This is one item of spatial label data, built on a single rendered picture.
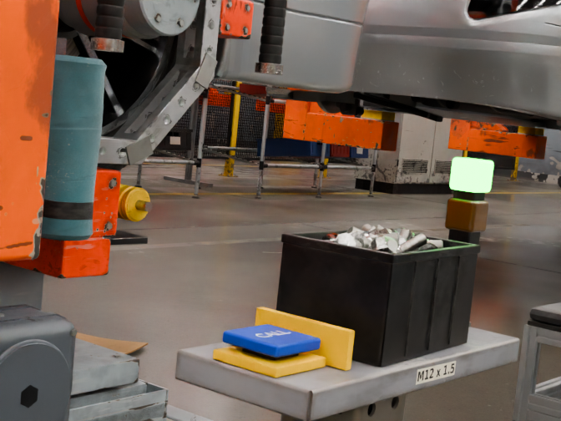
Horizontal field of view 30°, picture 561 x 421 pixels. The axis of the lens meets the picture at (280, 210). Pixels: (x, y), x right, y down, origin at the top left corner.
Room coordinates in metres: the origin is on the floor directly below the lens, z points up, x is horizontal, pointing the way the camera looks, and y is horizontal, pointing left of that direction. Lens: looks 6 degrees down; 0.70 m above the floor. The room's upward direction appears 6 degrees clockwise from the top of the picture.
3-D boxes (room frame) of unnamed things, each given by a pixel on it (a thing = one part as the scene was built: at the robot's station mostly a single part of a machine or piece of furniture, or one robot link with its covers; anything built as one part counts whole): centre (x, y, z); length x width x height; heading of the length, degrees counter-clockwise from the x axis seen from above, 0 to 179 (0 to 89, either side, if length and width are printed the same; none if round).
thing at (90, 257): (1.69, 0.36, 0.48); 0.16 x 0.12 x 0.17; 52
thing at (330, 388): (1.13, -0.11, 0.44); 0.43 x 0.17 x 0.03; 142
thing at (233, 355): (1.00, 0.00, 0.46); 0.08 x 0.08 x 0.01; 52
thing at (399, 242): (1.15, -0.12, 0.51); 0.20 x 0.14 x 0.13; 144
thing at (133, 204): (1.82, 0.34, 0.51); 0.29 x 0.06 x 0.06; 52
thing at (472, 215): (1.29, -0.23, 0.59); 0.04 x 0.04 x 0.04; 52
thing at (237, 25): (1.92, 0.14, 0.85); 0.09 x 0.08 x 0.07; 142
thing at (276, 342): (1.00, 0.00, 0.47); 0.07 x 0.07 x 0.02; 52
